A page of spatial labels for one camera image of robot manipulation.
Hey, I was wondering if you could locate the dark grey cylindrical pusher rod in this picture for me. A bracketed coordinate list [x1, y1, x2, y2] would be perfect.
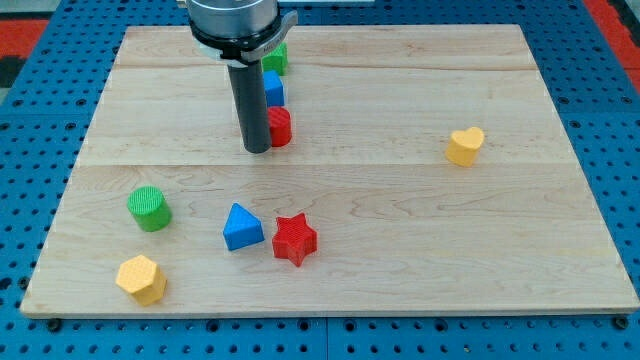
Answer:
[228, 61, 272, 154]

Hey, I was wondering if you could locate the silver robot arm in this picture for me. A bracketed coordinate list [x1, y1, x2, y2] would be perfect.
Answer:
[186, 0, 298, 154]

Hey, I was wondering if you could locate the blue cube block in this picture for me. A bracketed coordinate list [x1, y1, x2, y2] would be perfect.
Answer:
[263, 70, 285, 107]

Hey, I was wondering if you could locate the green star block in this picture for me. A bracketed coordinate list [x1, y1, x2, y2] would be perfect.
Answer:
[262, 42, 288, 76]

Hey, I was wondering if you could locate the red cylinder block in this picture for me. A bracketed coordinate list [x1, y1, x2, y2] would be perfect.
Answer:
[267, 106, 292, 147]

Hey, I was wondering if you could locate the blue triangle block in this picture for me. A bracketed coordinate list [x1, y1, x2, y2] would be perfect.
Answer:
[222, 203, 264, 251]

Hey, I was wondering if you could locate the green cylinder block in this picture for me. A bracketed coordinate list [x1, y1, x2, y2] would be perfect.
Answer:
[127, 186, 172, 232]

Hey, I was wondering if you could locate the red star block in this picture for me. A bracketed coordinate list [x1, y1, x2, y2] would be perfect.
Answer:
[272, 213, 318, 267]

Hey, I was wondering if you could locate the light wooden board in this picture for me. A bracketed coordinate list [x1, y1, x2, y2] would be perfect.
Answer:
[21, 24, 639, 319]

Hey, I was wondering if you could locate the yellow hexagon block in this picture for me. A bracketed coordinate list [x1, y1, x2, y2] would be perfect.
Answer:
[115, 255, 167, 306]

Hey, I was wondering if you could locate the yellow heart block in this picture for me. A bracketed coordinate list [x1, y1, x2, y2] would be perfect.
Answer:
[445, 127, 485, 167]

